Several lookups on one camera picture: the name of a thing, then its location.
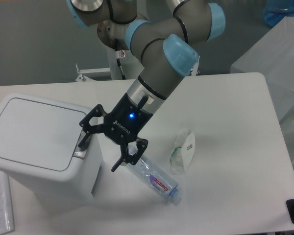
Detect white push-top trash can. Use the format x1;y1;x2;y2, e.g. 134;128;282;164
0;93;103;206

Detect black cable on pedestal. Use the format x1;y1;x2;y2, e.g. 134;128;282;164
114;39;127;80

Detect blue water jug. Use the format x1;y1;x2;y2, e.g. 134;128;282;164
263;0;294;28

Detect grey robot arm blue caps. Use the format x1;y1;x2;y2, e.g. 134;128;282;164
67;0;226;170

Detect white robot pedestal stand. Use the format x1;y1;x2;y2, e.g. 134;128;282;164
75;47;144;82

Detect white face mask in bag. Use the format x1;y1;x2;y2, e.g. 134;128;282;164
170;128;196;174

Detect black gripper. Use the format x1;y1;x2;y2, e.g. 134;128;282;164
78;94;153;172

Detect clear plastic water bottle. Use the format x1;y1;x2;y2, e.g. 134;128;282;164
126;155;182;205

